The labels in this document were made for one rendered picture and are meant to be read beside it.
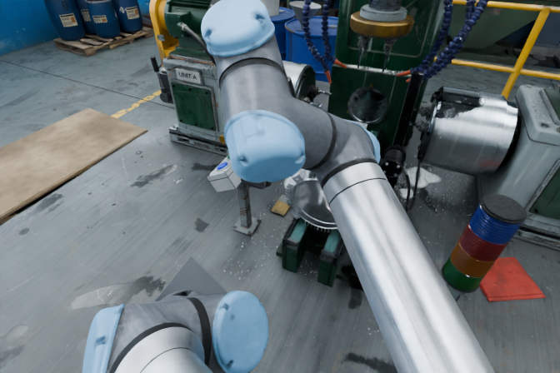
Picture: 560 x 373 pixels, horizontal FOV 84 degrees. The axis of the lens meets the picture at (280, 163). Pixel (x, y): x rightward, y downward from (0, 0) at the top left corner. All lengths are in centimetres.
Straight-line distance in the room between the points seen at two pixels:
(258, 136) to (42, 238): 99
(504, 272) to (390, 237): 76
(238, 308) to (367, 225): 28
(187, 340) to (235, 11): 39
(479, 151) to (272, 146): 80
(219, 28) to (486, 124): 81
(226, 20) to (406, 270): 30
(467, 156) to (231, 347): 78
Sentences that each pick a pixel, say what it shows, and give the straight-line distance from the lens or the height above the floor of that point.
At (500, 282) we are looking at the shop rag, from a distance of 105.
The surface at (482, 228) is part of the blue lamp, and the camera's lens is 58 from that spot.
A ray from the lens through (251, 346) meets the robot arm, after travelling 56.
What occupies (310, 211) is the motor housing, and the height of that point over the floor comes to 95.
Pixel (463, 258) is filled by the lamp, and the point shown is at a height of 111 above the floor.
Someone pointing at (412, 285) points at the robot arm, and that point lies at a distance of 32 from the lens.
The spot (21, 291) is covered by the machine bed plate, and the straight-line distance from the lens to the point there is 110.
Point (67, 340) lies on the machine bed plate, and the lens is 95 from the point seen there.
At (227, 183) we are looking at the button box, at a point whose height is 105.
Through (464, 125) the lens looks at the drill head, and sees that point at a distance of 100.
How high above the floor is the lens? 156
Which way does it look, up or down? 38 degrees down
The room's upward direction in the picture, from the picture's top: straight up
